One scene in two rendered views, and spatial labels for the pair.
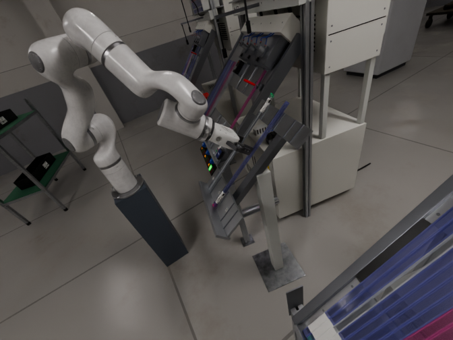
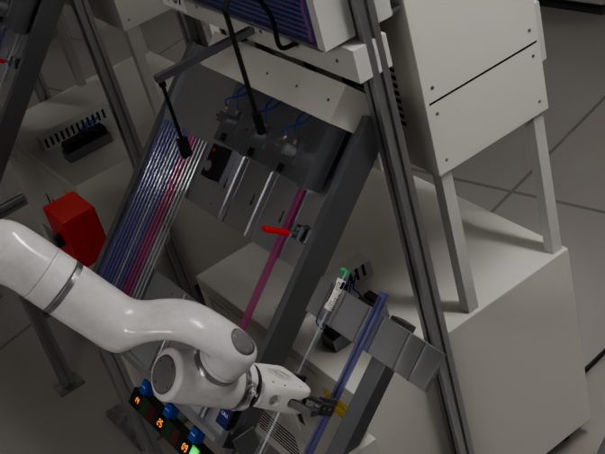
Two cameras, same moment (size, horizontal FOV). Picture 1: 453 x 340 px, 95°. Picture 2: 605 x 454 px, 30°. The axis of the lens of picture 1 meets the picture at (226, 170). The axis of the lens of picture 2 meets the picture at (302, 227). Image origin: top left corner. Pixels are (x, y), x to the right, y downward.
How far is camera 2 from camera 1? 1.20 m
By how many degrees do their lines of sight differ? 17
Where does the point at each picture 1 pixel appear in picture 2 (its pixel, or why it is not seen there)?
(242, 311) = not seen: outside the picture
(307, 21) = (383, 103)
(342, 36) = (457, 98)
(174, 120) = (197, 387)
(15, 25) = not seen: outside the picture
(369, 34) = (512, 78)
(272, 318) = not seen: outside the picture
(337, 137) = (507, 301)
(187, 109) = (229, 367)
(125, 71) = (98, 318)
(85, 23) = (24, 251)
